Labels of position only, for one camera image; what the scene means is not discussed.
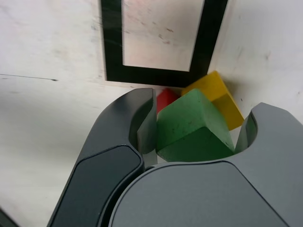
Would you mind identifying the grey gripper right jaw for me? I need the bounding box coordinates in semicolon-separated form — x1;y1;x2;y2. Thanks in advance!
107;102;303;227

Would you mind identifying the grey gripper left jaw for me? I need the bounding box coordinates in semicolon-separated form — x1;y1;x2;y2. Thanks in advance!
46;87;158;227

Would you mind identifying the green cube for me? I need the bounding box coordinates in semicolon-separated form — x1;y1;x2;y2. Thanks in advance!
156;88;236;164

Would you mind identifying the red cube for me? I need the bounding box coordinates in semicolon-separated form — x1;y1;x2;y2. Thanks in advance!
156;87;180;113

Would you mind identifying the yellow cube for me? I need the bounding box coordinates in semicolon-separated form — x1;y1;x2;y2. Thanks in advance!
181;70;245;131

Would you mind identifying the black tape square outline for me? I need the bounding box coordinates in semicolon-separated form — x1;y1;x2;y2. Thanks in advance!
101;0;229;88

